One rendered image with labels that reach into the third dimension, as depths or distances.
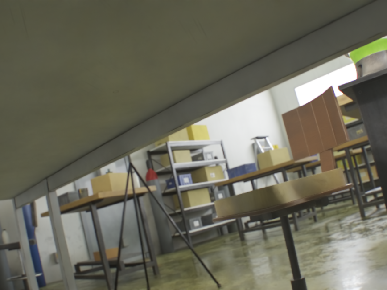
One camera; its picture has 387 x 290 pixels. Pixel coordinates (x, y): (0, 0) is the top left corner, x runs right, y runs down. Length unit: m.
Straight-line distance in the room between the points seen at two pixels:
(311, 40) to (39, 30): 0.49
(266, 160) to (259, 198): 4.64
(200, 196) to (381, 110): 6.15
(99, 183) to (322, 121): 3.07
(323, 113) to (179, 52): 0.82
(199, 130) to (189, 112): 6.42
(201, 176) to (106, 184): 3.47
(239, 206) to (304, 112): 0.52
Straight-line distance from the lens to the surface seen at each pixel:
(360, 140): 4.77
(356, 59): 0.99
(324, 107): 1.38
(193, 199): 6.76
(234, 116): 9.31
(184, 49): 0.67
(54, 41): 0.57
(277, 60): 0.78
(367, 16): 0.71
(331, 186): 1.17
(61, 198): 4.74
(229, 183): 5.83
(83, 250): 6.00
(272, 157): 5.61
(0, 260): 5.25
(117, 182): 4.08
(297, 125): 1.50
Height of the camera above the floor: 0.60
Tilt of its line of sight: 10 degrees up
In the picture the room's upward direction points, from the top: 13 degrees counter-clockwise
